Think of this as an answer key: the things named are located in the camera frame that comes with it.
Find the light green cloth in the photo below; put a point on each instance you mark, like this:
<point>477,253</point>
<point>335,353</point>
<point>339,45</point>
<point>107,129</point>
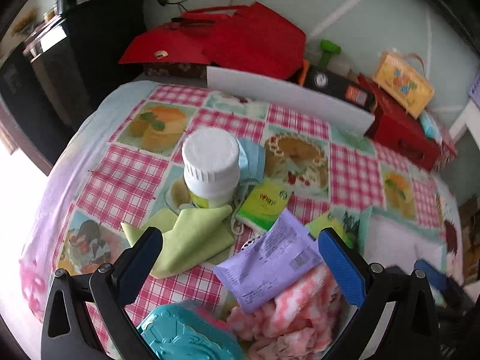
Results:
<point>190,238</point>

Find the white pill bottle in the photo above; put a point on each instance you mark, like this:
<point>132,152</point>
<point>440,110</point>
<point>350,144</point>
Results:
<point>211,166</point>

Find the teal plastic box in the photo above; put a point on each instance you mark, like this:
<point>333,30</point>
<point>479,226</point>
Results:
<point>186,330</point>

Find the cardboard boxes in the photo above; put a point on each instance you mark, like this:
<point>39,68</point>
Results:
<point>469,221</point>

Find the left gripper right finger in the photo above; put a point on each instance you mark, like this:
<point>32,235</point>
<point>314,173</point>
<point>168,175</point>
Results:
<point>412,330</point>

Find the yellow gift box with handle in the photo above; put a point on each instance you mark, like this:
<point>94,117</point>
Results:
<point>402,76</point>

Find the light blue face mask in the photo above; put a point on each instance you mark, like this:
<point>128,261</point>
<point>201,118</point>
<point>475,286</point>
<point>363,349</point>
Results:
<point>251,162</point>

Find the green tissue pack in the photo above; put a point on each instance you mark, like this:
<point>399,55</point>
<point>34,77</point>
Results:
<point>327,220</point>
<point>262,206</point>

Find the red box with cutout handle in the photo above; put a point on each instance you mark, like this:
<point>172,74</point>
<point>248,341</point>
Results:
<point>397,130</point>

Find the blue wet wipes pack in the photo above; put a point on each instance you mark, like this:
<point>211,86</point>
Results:
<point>430,127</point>

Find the pink white striped towel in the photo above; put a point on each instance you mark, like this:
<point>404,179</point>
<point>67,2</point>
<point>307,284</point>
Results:
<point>296,324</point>

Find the brown floral box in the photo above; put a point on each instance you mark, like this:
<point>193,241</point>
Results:
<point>180,70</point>

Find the purple wipes packet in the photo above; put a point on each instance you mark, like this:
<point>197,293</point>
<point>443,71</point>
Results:
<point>264,269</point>

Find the white foam board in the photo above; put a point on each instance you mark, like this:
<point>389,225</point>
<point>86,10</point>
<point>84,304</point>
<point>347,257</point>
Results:
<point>283,93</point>

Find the white desk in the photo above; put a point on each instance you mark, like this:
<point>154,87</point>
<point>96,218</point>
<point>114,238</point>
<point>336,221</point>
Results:
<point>467,121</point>

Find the mint shallow tray box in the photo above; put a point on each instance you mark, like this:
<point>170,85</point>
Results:
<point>388,240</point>

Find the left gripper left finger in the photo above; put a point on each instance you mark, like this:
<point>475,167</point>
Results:
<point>68,331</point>

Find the black carton box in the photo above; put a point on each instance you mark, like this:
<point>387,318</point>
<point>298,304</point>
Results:
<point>321,80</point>

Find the large red gift box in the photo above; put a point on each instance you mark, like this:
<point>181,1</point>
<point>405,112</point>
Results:
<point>249,38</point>

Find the black cabinet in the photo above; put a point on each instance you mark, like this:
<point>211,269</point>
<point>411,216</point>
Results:
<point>45,99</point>

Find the patterned plaid tablecloth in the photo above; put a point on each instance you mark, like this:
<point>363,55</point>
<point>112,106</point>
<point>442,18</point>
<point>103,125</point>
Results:
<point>126,155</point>

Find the red white patterned box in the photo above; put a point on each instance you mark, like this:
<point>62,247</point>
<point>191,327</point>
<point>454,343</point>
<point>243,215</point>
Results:
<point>447,152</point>

